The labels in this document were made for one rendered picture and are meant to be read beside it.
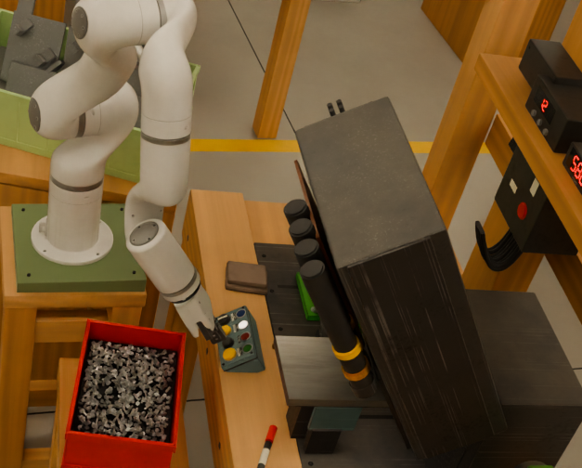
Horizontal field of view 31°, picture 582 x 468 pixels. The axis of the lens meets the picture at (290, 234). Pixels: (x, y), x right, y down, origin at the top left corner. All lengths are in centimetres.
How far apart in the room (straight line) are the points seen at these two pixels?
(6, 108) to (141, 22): 102
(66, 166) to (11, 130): 60
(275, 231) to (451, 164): 48
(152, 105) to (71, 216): 62
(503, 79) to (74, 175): 94
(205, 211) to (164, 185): 74
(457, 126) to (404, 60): 296
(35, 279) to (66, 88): 47
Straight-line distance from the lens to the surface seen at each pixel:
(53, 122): 219
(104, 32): 188
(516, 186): 206
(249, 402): 217
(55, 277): 239
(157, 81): 180
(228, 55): 516
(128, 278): 240
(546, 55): 211
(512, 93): 213
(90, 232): 242
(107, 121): 224
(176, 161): 186
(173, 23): 187
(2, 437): 275
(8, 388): 261
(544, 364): 198
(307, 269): 150
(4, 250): 249
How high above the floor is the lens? 249
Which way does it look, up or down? 38 degrees down
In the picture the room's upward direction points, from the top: 16 degrees clockwise
